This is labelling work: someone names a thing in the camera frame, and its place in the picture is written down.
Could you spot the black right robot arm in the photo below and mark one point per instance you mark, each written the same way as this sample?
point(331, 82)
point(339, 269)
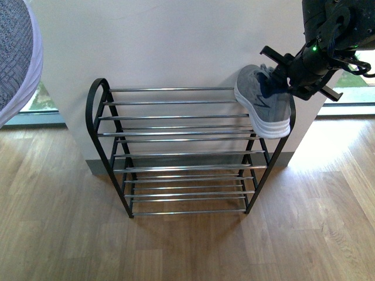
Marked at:
point(334, 31)

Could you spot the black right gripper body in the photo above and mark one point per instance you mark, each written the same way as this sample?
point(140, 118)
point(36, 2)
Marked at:
point(308, 72)

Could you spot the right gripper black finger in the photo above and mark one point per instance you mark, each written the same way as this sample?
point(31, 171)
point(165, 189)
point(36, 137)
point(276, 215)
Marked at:
point(278, 78)

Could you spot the black metal shoe rack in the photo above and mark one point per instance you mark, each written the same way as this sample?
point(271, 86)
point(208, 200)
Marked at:
point(176, 151)

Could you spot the grey knit sneaker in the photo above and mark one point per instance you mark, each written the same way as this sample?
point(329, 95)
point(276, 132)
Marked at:
point(269, 116)
point(21, 57)

